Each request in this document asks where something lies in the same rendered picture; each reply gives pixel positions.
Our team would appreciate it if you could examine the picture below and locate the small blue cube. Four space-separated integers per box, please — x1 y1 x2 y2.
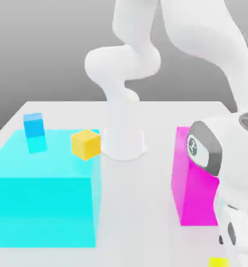
22 112 46 139

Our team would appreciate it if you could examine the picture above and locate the small orange cube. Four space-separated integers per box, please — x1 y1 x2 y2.
70 129 102 162

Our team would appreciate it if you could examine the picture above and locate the small yellow cube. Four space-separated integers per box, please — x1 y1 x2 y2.
208 257 231 267

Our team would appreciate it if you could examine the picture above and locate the large magenta box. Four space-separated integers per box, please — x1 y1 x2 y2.
171 126 221 227

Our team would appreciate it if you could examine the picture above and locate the large cyan box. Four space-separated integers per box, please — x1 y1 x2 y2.
0 128 103 249

